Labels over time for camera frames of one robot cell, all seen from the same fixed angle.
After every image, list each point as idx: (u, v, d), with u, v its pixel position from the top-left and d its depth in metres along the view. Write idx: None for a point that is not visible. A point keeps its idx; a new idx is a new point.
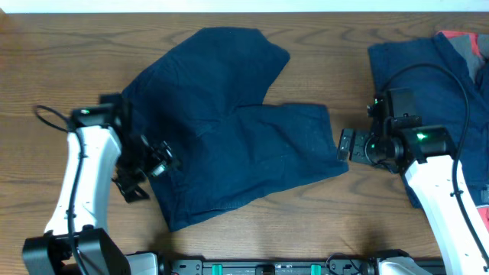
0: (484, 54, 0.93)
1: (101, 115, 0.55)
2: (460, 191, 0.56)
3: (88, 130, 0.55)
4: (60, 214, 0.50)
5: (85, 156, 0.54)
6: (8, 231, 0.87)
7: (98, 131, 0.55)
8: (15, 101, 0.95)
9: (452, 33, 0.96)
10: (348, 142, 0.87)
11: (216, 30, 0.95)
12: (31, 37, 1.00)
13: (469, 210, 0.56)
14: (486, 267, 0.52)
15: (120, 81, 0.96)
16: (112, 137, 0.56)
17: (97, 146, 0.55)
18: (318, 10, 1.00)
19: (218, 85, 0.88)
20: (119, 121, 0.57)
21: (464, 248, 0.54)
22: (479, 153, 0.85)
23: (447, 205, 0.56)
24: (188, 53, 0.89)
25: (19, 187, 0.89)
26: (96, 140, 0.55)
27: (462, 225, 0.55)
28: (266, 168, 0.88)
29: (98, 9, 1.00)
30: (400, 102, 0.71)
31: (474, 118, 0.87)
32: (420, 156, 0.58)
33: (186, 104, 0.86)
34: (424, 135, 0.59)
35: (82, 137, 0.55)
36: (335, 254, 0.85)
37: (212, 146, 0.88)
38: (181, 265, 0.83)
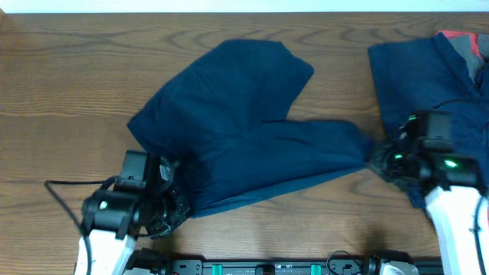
0: (483, 55, 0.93)
1: (121, 215, 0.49)
2: (479, 228, 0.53)
3: (98, 242, 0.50)
4: None
5: None
6: (7, 231, 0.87)
7: (112, 241, 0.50)
8: (14, 101, 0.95)
9: (451, 33, 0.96)
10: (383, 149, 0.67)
11: (242, 44, 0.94)
12: (31, 38, 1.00)
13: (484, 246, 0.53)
14: None
15: (119, 80, 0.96)
16: (124, 252, 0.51)
17: (108, 265, 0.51)
18: (318, 10, 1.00)
19: (241, 98, 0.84)
20: (138, 215, 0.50)
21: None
22: (478, 153, 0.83)
23: (462, 239, 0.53)
24: (211, 68, 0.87)
25: (17, 187, 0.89)
26: (106, 257, 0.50)
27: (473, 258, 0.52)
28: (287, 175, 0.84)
29: (97, 9, 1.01)
30: (438, 123, 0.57)
31: (474, 118, 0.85)
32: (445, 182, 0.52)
33: (210, 119, 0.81)
34: (453, 161, 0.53)
35: (92, 249, 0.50)
36: (335, 254, 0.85)
37: (234, 161, 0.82)
38: (181, 265, 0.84)
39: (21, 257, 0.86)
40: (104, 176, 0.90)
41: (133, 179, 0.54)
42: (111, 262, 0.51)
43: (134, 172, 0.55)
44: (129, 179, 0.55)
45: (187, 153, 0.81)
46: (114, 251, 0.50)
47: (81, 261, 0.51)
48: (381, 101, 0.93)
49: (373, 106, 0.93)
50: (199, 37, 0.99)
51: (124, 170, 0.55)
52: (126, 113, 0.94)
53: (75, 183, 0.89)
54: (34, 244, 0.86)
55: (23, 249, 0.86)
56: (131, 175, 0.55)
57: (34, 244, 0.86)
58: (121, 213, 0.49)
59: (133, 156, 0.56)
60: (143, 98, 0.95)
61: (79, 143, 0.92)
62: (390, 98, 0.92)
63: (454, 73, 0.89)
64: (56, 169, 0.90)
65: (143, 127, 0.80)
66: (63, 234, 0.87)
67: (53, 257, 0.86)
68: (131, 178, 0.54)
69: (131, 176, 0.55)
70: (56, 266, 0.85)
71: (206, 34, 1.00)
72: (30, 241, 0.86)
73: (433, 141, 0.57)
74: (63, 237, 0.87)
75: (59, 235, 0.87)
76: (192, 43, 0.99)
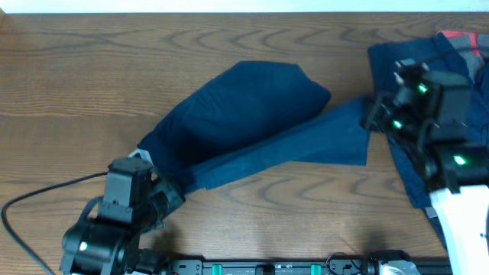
0: (484, 55, 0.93)
1: (104, 253, 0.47)
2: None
3: None
4: None
5: None
6: (7, 231, 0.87)
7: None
8: (15, 101, 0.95)
9: (452, 33, 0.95)
10: (380, 110, 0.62)
11: (255, 66, 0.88)
12: (32, 38, 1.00)
13: None
14: None
15: (120, 80, 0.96)
16: None
17: None
18: (318, 10, 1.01)
19: (256, 123, 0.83)
20: (123, 253, 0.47)
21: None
22: None
23: (475, 244, 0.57)
24: (225, 88, 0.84)
25: (17, 187, 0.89)
26: None
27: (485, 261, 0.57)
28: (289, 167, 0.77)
29: (98, 10, 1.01)
30: (451, 103, 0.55)
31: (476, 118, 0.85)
32: (454, 183, 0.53)
33: (221, 141, 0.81)
34: (462, 158, 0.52)
35: None
36: (335, 254, 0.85)
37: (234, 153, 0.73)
38: (181, 265, 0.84)
39: (21, 256, 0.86)
40: (104, 176, 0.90)
41: (118, 205, 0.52)
42: None
43: (118, 196, 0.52)
44: (114, 203, 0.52)
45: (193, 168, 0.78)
46: None
47: None
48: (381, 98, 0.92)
49: None
50: (199, 37, 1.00)
51: (109, 193, 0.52)
52: (127, 113, 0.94)
53: (76, 183, 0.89)
54: (34, 244, 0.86)
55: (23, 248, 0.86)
56: (116, 198, 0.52)
57: (34, 243, 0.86)
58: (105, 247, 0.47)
59: (116, 173, 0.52)
60: (144, 98, 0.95)
61: (79, 143, 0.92)
62: None
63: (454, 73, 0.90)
64: (56, 169, 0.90)
65: (153, 150, 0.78)
66: (63, 234, 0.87)
67: (53, 257, 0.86)
68: (116, 203, 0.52)
69: (116, 199, 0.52)
70: (56, 266, 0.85)
71: (206, 34, 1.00)
72: (30, 241, 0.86)
73: (443, 127, 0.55)
74: (63, 236, 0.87)
75: (59, 235, 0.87)
76: (192, 43, 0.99)
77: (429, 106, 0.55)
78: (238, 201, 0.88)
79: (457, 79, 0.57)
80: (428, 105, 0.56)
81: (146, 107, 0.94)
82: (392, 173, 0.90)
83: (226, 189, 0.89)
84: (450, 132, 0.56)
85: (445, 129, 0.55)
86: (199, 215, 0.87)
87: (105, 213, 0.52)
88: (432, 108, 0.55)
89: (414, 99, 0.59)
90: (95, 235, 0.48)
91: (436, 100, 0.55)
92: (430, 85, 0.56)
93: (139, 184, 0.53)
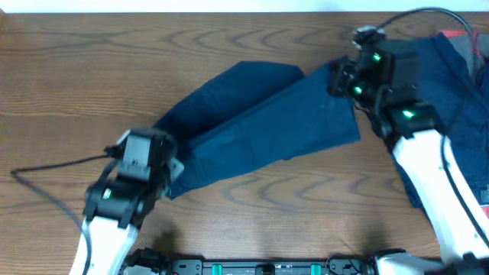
0: (483, 54, 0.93)
1: (124, 203, 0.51)
2: (447, 163, 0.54)
3: (98, 227, 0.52)
4: None
5: (91, 263, 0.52)
6: (6, 231, 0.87)
7: (113, 229, 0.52)
8: (14, 101, 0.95)
9: (452, 33, 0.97)
10: (344, 76, 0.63)
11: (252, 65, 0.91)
12: (31, 38, 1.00)
13: (460, 184, 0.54)
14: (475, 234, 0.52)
15: (119, 80, 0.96)
16: (125, 241, 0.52)
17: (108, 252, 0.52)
18: (317, 10, 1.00)
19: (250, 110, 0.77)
20: (142, 206, 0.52)
21: (452, 217, 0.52)
22: (478, 153, 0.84)
23: (437, 181, 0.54)
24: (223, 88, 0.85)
25: (17, 188, 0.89)
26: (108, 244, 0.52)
27: (451, 195, 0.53)
28: (274, 155, 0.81)
29: (98, 9, 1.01)
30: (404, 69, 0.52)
31: (474, 118, 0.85)
32: (406, 132, 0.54)
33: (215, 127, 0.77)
34: (411, 112, 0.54)
35: (91, 236, 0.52)
36: (335, 254, 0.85)
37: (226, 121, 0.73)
38: (181, 265, 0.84)
39: (21, 257, 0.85)
40: None
41: (137, 166, 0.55)
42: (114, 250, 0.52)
43: (138, 157, 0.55)
44: (134, 163, 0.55)
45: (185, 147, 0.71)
46: (115, 237, 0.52)
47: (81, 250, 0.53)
48: None
49: None
50: (199, 37, 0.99)
51: (128, 153, 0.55)
52: (127, 112, 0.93)
53: (75, 184, 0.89)
54: (34, 244, 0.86)
55: (23, 249, 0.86)
56: (136, 159, 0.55)
57: (34, 244, 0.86)
58: (126, 199, 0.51)
59: (137, 140, 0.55)
60: (143, 98, 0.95)
61: (78, 143, 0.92)
62: None
63: (454, 72, 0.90)
64: (56, 169, 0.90)
65: None
66: (63, 234, 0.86)
67: (53, 257, 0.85)
68: (134, 163, 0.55)
69: (136, 160, 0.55)
70: (56, 267, 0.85)
71: (206, 34, 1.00)
72: (30, 241, 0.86)
73: (396, 90, 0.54)
74: (63, 237, 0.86)
75: (59, 235, 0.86)
76: (192, 43, 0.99)
77: (383, 74, 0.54)
78: (237, 201, 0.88)
79: (408, 46, 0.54)
80: (381, 74, 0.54)
81: (146, 107, 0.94)
82: (392, 173, 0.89)
83: (226, 188, 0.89)
84: (405, 95, 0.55)
85: (398, 93, 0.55)
86: (199, 215, 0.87)
87: (123, 171, 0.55)
88: (386, 76, 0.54)
89: (369, 66, 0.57)
90: (118, 188, 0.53)
91: (390, 69, 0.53)
92: (383, 55, 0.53)
93: (158, 149, 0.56)
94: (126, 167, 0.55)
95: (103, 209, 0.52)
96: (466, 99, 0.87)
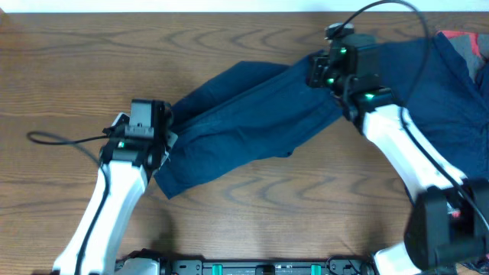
0: (483, 54, 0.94)
1: (135, 152, 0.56)
2: (406, 124, 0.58)
3: (115, 166, 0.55)
4: (70, 254, 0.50)
5: (109, 194, 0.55)
6: (5, 232, 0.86)
7: (128, 169, 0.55)
8: (14, 101, 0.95)
9: (452, 33, 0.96)
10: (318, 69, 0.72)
11: (252, 66, 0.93)
12: (31, 37, 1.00)
13: (421, 140, 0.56)
14: (437, 172, 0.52)
15: (119, 80, 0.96)
16: (140, 177, 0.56)
17: (124, 188, 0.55)
18: (318, 10, 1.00)
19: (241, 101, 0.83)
20: (152, 158, 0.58)
21: (418, 163, 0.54)
22: (478, 153, 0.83)
23: (398, 137, 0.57)
24: (222, 87, 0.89)
25: (17, 188, 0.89)
26: (124, 179, 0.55)
27: (414, 147, 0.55)
28: (264, 143, 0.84)
29: (98, 9, 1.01)
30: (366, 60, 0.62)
31: (474, 118, 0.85)
32: (370, 108, 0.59)
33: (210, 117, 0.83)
34: (373, 94, 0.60)
35: (110, 173, 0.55)
36: (335, 254, 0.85)
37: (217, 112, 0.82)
38: (181, 266, 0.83)
39: (20, 257, 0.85)
40: None
41: (141, 127, 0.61)
42: (130, 184, 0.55)
43: (142, 121, 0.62)
44: (138, 126, 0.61)
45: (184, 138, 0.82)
46: (131, 173, 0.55)
47: (98, 187, 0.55)
48: None
49: None
50: (199, 37, 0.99)
51: (133, 118, 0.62)
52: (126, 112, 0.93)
53: (75, 184, 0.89)
54: (33, 244, 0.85)
55: (22, 249, 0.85)
56: (140, 122, 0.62)
57: (33, 244, 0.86)
58: (137, 150, 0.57)
59: (139, 104, 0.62)
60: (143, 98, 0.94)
61: (78, 143, 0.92)
62: None
63: (454, 73, 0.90)
64: (56, 169, 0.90)
65: None
66: (63, 234, 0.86)
67: (52, 257, 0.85)
68: (139, 125, 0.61)
69: (140, 123, 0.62)
70: None
71: (206, 34, 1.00)
72: (30, 241, 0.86)
73: (361, 79, 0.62)
74: (63, 237, 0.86)
75: (58, 235, 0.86)
76: (192, 43, 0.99)
77: (350, 64, 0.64)
78: (237, 201, 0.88)
79: (370, 41, 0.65)
80: (348, 64, 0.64)
81: None
82: (392, 173, 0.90)
83: (226, 189, 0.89)
84: (370, 82, 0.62)
85: (362, 82, 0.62)
86: (199, 215, 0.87)
87: (130, 134, 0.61)
88: (351, 65, 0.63)
89: (338, 59, 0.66)
90: (128, 140, 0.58)
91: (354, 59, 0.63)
92: (349, 48, 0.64)
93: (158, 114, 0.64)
94: (131, 128, 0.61)
95: (115, 159, 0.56)
96: (465, 99, 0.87)
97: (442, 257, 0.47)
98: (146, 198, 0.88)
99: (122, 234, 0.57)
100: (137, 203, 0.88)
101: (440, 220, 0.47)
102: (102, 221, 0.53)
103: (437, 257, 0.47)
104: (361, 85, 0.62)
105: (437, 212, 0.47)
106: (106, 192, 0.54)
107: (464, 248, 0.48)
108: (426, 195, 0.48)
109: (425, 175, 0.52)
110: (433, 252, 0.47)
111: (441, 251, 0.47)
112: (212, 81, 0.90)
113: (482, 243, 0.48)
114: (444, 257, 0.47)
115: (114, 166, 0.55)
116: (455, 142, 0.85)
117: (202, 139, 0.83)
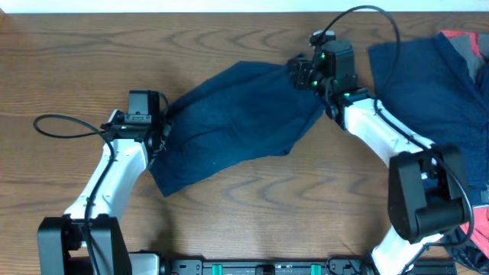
0: (484, 55, 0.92)
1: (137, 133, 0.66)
2: (380, 109, 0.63)
3: (121, 141, 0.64)
4: (79, 203, 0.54)
5: (114, 159, 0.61)
6: (6, 231, 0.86)
7: (132, 143, 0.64)
8: (14, 101, 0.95)
9: (452, 33, 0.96)
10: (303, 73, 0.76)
11: (253, 66, 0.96)
12: (31, 37, 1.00)
13: (393, 120, 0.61)
14: (407, 140, 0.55)
15: (119, 80, 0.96)
16: (141, 150, 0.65)
17: (128, 153, 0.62)
18: (318, 10, 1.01)
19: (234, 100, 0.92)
20: (151, 140, 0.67)
21: (389, 136, 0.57)
22: (478, 153, 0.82)
23: (371, 120, 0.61)
24: (218, 84, 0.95)
25: (18, 188, 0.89)
26: (129, 147, 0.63)
27: (386, 125, 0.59)
28: (257, 138, 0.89)
29: (98, 10, 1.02)
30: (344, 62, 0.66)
31: (474, 118, 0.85)
32: (348, 103, 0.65)
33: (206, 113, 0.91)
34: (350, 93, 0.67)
35: (117, 145, 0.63)
36: (335, 254, 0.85)
37: (212, 110, 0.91)
38: (181, 265, 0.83)
39: (20, 257, 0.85)
40: None
41: (140, 115, 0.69)
42: (131, 151, 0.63)
43: (140, 109, 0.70)
44: (137, 114, 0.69)
45: (184, 133, 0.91)
46: (135, 144, 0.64)
47: (104, 154, 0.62)
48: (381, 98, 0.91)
49: None
50: (199, 37, 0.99)
51: (131, 108, 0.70)
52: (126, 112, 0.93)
53: (75, 184, 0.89)
54: (33, 244, 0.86)
55: (22, 249, 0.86)
56: (138, 111, 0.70)
57: (33, 244, 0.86)
58: (137, 132, 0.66)
59: (135, 95, 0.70)
60: None
61: (78, 143, 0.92)
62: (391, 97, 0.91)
63: (454, 74, 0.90)
64: (56, 169, 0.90)
65: None
66: None
67: None
68: (137, 114, 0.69)
69: (139, 111, 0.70)
70: None
71: (206, 34, 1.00)
72: (30, 241, 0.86)
73: (339, 80, 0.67)
74: None
75: None
76: (192, 43, 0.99)
77: (328, 68, 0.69)
78: (237, 201, 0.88)
79: (347, 44, 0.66)
80: (328, 67, 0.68)
81: None
82: None
83: (226, 189, 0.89)
84: (348, 82, 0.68)
85: (341, 83, 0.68)
86: (199, 215, 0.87)
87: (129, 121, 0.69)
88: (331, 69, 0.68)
89: (320, 64, 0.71)
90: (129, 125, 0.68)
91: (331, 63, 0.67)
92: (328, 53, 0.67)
93: (154, 103, 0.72)
94: (131, 116, 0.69)
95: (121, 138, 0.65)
96: (464, 100, 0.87)
97: (421, 218, 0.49)
98: (146, 198, 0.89)
99: (124, 198, 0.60)
100: (138, 203, 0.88)
101: (414, 181, 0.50)
102: (108, 178, 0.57)
103: (417, 220, 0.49)
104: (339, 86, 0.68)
105: (410, 174, 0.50)
106: (111, 157, 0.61)
107: (441, 211, 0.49)
108: (399, 160, 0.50)
109: (397, 147, 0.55)
110: (412, 215, 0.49)
111: (419, 213, 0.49)
112: (211, 79, 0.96)
113: (458, 204, 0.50)
114: (423, 219, 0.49)
115: (120, 143, 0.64)
116: (455, 142, 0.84)
117: (199, 134, 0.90)
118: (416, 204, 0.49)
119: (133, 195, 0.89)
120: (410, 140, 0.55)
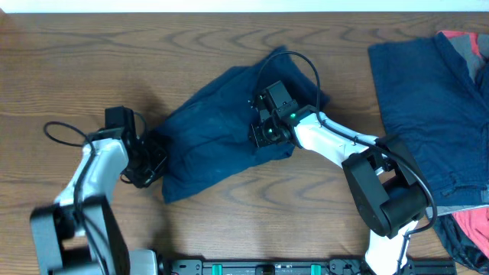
0: (483, 54, 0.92)
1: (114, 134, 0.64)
2: (323, 121, 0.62)
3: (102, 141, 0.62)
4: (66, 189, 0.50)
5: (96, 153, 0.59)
6: (7, 231, 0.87)
7: (111, 140, 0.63)
8: (14, 101, 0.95)
9: (452, 33, 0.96)
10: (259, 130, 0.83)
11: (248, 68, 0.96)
12: (31, 37, 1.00)
13: (336, 127, 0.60)
14: (353, 143, 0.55)
15: (120, 79, 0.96)
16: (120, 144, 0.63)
17: (107, 147, 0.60)
18: (318, 10, 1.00)
19: (230, 106, 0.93)
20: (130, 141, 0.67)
21: (337, 145, 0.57)
22: (477, 154, 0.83)
23: (318, 134, 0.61)
24: (213, 88, 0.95)
25: (17, 187, 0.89)
26: (106, 143, 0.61)
27: (331, 136, 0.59)
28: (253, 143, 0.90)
29: (98, 10, 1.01)
30: (278, 93, 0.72)
31: (474, 117, 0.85)
32: (295, 121, 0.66)
33: (205, 120, 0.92)
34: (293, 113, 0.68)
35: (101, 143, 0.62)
36: (335, 254, 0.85)
37: (211, 117, 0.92)
38: (181, 265, 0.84)
39: (21, 256, 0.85)
40: None
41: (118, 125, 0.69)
42: (110, 146, 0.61)
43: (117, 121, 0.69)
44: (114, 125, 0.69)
45: (184, 140, 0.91)
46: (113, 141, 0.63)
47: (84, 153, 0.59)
48: (382, 99, 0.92)
49: (373, 106, 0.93)
50: (199, 37, 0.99)
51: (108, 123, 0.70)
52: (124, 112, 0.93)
53: None
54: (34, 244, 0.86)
55: (23, 249, 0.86)
56: (115, 122, 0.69)
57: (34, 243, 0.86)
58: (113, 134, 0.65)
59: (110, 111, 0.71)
60: (143, 98, 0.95)
61: (78, 143, 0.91)
62: (391, 97, 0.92)
63: (454, 72, 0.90)
64: (56, 169, 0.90)
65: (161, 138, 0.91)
66: None
67: None
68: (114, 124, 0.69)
69: (115, 122, 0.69)
70: None
71: (206, 34, 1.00)
72: (30, 240, 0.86)
73: (281, 108, 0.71)
74: None
75: None
76: (192, 43, 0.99)
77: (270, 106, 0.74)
78: (237, 201, 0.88)
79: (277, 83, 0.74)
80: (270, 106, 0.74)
81: (145, 108, 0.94)
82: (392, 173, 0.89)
83: (226, 189, 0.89)
84: (291, 108, 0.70)
85: (284, 108, 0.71)
86: (199, 215, 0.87)
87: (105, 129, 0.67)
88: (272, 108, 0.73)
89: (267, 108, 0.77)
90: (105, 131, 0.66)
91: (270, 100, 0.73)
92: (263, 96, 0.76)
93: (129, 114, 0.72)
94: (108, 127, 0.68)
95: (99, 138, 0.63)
96: (465, 100, 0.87)
97: (387, 211, 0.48)
98: (146, 198, 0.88)
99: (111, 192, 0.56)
100: (138, 203, 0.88)
101: (370, 178, 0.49)
102: (93, 167, 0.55)
103: (386, 215, 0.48)
104: (283, 113, 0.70)
105: (362, 174, 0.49)
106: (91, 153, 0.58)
107: (405, 202, 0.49)
108: (349, 163, 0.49)
109: (345, 150, 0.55)
110: (377, 209, 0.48)
111: (385, 206, 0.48)
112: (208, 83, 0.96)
113: (417, 189, 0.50)
114: (391, 212, 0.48)
115: (102, 141, 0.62)
116: (455, 141, 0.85)
117: (198, 140, 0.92)
118: (377, 199, 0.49)
119: (133, 195, 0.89)
120: (355, 141, 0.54)
